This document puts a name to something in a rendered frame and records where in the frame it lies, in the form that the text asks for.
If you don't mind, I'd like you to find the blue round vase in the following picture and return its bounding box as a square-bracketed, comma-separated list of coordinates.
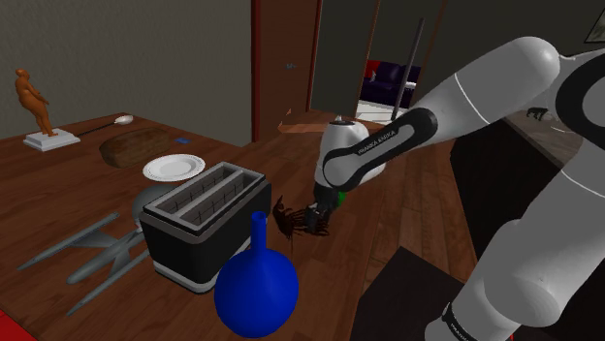
[213, 210, 300, 339]

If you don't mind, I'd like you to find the black and silver toaster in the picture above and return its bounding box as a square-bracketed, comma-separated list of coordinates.
[139, 161, 273, 295]

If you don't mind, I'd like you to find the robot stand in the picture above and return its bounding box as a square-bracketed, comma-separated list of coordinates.
[349, 245, 605, 341]

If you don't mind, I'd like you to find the brown wooden door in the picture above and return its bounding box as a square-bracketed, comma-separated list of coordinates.
[250, 0, 324, 143]

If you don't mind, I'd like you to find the white plate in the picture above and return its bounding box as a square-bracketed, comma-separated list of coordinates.
[143, 153, 207, 183]

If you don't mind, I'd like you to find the dark blue sofa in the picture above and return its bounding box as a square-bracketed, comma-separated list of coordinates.
[360, 59, 422, 103]

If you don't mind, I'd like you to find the black pole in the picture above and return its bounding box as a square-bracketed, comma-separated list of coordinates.
[391, 17, 426, 122]

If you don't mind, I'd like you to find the dark cabinet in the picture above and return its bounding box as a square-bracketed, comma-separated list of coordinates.
[448, 106, 588, 260]

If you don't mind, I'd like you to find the brown bread loaf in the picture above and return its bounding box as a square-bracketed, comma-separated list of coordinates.
[98, 127, 173, 170]

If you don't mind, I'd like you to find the grey spaceship model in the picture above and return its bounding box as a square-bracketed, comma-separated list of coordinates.
[16, 183, 178, 318]

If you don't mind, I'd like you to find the brown wooden table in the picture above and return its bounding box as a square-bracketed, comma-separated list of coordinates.
[0, 111, 403, 341]

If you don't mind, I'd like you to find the orange figure on white base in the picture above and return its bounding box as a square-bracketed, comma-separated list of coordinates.
[14, 68, 81, 153]

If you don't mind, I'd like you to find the dark brown stringy thing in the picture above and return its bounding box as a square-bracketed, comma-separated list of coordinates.
[272, 195, 332, 252]

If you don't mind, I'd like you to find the white spoon with black handle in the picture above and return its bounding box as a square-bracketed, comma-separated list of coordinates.
[77, 113, 135, 139]

